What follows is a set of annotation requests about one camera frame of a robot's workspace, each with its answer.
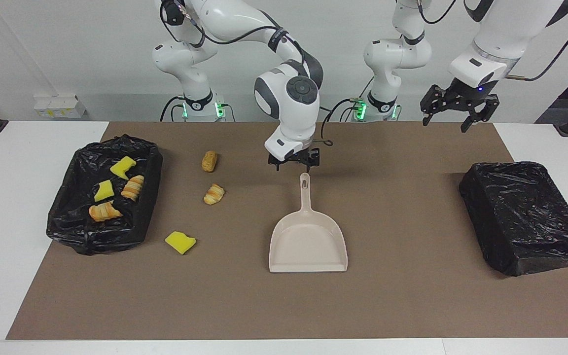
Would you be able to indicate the open black bag-lined bin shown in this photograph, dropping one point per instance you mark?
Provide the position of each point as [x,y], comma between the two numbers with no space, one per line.
[77,222]

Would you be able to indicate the brown oblong bread roll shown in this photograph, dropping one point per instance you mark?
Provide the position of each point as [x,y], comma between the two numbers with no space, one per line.
[209,161]

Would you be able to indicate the tan puff pastry piece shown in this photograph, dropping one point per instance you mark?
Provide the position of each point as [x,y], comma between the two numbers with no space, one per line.
[133,187]

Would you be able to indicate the beige plastic dustpan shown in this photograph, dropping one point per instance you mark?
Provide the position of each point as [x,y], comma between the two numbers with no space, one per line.
[308,241]

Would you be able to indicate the yellow sponge piece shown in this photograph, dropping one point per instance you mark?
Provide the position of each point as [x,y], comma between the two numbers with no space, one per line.
[104,191]
[123,166]
[180,242]

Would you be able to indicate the brown table mat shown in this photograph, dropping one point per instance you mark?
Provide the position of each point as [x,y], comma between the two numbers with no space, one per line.
[264,305]

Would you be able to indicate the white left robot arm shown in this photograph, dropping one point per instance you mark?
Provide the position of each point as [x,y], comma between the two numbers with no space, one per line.
[506,34]

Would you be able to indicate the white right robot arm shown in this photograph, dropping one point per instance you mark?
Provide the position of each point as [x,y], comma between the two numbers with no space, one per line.
[294,113]

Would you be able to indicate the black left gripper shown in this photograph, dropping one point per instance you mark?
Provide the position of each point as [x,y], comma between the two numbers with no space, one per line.
[464,98]

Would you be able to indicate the black bag-wrapped bin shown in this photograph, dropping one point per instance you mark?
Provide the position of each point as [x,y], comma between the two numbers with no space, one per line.
[525,217]

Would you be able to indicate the striped croissant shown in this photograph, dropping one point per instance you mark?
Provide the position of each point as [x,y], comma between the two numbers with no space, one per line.
[214,194]
[105,212]

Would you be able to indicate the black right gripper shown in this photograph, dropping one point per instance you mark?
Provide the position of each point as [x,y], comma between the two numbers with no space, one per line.
[296,158]

